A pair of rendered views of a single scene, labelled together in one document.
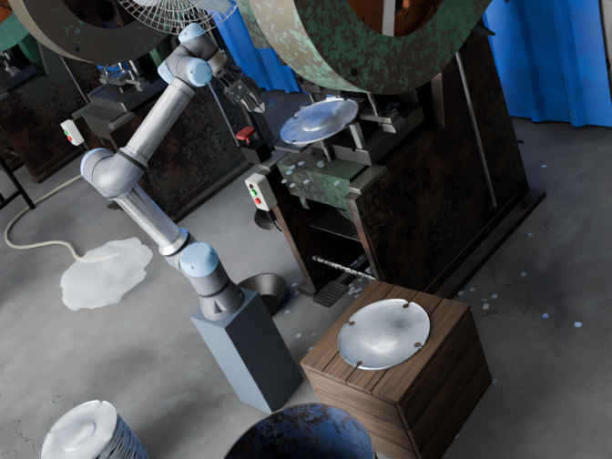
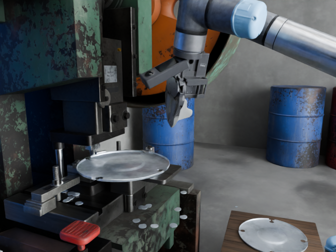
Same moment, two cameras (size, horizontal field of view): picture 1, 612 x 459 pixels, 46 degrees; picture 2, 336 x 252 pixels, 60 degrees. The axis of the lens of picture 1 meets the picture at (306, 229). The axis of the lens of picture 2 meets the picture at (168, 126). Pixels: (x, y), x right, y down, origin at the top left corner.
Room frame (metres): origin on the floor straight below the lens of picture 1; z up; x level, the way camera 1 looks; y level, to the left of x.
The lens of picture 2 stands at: (2.68, 0.61, 1.08)
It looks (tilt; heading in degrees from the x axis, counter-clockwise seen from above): 11 degrees down; 235
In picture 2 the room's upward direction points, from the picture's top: straight up
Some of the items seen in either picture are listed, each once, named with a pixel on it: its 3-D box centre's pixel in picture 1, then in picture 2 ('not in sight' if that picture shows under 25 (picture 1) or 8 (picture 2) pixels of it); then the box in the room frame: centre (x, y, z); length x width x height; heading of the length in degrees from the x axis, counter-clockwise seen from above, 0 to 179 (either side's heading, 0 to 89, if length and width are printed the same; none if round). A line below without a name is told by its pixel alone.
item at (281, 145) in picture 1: (316, 144); (137, 185); (2.27, -0.15, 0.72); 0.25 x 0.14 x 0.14; 121
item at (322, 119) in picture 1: (319, 120); (124, 163); (2.29, -0.20, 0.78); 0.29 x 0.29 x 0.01
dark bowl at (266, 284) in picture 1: (256, 302); not in sight; (2.47, 0.32, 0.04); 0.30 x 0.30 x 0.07
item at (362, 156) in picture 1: (351, 127); (93, 189); (2.36, -0.30, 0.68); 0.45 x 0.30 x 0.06; 31
